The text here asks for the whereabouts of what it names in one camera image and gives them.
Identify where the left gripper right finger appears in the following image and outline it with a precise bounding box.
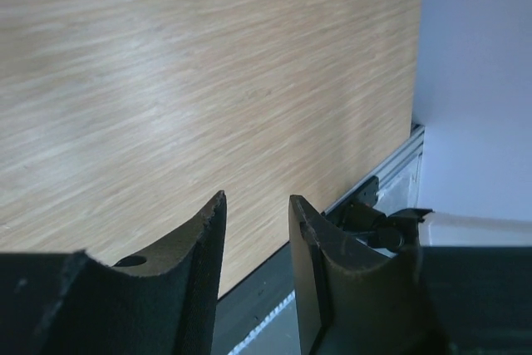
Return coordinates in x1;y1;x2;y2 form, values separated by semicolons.
289;195;531;354

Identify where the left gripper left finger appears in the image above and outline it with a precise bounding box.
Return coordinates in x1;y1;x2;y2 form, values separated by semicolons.
1;192;227;354

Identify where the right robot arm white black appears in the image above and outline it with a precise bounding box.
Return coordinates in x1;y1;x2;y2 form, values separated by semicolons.
338;202;531;253

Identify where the slotted white cable duct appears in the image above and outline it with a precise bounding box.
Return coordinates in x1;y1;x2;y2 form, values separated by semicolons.
228;290;295;355

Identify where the aluminium front rail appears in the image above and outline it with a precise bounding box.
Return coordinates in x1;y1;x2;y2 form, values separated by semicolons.
323;124;425;217

